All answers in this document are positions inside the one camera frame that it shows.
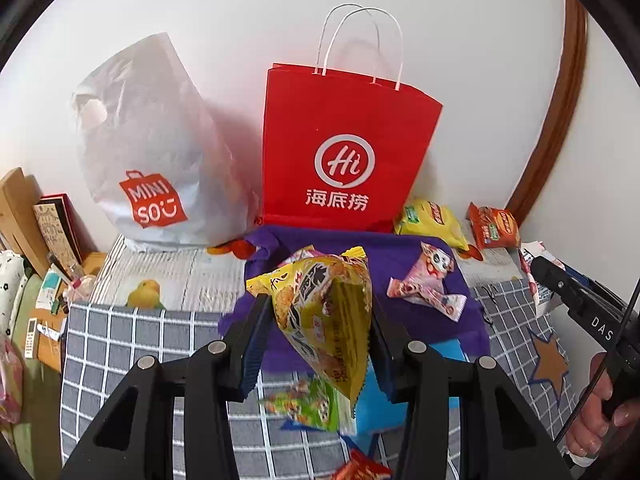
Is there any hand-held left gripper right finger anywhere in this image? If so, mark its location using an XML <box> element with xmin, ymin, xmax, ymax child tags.
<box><xmin>367</xmin><ymin>305</ymin><xmax>573</xmax><ymax>480</ymax></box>

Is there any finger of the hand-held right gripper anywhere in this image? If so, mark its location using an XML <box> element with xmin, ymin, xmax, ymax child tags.
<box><xmin>531</xmin><ymin>256</ymin><xmax>601</xmax><ymax>321</ymax></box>
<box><xmin>552</xmin><ymin>259</ymin><xmax>626</xmax><ymax>311</ymax></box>

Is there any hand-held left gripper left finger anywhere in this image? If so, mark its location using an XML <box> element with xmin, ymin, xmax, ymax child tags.
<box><xmin>60</xmin><ymin>294</ymin><xmax>273</xmax><ymax>480</ymax></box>

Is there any yellow triangular snack packet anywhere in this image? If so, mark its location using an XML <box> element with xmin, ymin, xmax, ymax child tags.
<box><xmin>247</xmin><ymin>246</ymin><xmax>373</xmax><ymax>403</ymax></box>

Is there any green snack packet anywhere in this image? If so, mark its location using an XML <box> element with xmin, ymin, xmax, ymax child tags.
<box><xmin>260</xmin><ymin>377</ymin><xmax>351</xmax><ymax>433</ymax></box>

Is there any pink panda snack packet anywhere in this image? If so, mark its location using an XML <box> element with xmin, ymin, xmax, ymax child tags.
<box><xmin>387</xmin><ymin>241</ymin><xmax>468</xmax><ymax>321</ymax></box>

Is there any red snack packet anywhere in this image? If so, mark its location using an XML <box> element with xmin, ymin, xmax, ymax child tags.
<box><xmin>332</xmin><ymin>450</ymin><xmax>391</xmax><ymax>480</ymax></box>

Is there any person's right hand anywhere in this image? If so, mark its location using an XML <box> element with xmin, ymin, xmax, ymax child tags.
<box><xmin>565</xmin><ymin>355</ymin><xmax>640</xmax><ymax>456</ymax></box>

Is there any purple towel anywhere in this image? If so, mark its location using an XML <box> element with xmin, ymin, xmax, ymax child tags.
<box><xmin>217</xmin><ymin>225</ymin><xmax>491</xmax><ymax>376</ymax></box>

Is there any orange chips bag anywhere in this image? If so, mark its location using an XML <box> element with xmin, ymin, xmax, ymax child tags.
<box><xmin>467</xmin><ymin>202</ymin><xmax>521</xmax><ymax>251</ymax></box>

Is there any fruit print mat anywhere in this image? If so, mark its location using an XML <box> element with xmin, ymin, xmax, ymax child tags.
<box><xmin>95</xmin><ymin>232</ymin><xmax>538</xmax><ymax>311</ymax></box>

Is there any grey checked blanket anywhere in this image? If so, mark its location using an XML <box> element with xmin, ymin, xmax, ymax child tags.
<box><xmin>60</xmin><ymin>280</ymin><xmax>571</xmax><ymax>480</ymax></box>

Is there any yellow chips bag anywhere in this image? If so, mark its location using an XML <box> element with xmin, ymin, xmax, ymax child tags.
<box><xmin>395</xmin><ymin>200</ymin><xmax>471</xmax><ymax>253</ymax></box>

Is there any wooden bedside table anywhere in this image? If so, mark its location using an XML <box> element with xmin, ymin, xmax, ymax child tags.
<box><xmin>30</xmin><ymin>252</ymin><xmax>108</xmax><ymax>373</ymax></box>

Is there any white plastic bag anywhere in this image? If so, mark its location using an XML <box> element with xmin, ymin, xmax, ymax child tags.
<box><xmin>72</xmin><ymin>32</ymin><xmax>261</xmax><ymax>253</ymax></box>

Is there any red paper bag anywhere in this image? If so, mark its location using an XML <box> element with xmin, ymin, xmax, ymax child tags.
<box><xmin>260</xmin><ymin>4</ymin><xmax>443</xmax><ymax>233</ymax></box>

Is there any pink plastic bag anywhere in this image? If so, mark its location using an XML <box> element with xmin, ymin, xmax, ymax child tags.
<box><xmin>0</xmin><ymin>340</ymin><xmax>23</xmax><ymax>426</ymax></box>

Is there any white dotted cloth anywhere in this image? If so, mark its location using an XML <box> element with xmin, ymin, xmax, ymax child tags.
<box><xmin>0</xmin><ymin>250</ymin><xmax>26</xmax><ymax>336</ymax></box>

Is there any wooden headboard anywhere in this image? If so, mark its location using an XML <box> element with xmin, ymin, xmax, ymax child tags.
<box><xmin>0</xmin><ymin>167</ymin><xmax>51</xmax><ymax>278</ymax></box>

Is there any brown wooden door frame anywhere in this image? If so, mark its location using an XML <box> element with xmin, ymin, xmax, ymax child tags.
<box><xmin>505</xmin><ymin>0</ymin><xmax>588</xmax><ymax>231</ymax></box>

